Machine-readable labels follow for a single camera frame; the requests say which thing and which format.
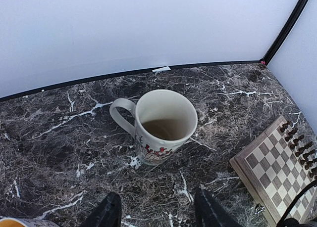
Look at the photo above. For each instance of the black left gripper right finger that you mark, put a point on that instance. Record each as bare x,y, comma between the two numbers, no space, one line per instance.
209,213

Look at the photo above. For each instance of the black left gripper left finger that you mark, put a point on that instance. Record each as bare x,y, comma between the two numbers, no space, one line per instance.
107,214

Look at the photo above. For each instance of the wooden chessboard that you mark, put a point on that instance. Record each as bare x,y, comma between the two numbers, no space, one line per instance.
262,170

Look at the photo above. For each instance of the dark chess pieces row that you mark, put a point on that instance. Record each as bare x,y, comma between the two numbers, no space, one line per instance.
302,158

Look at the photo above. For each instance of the white mug orange interior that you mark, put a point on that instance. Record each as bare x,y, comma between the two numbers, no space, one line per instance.
13,222

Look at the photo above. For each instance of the white floral ceramic mug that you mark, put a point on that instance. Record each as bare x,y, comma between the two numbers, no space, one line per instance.
160,122

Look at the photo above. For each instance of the right black frame post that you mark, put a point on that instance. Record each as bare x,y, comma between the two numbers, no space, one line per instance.
285,31

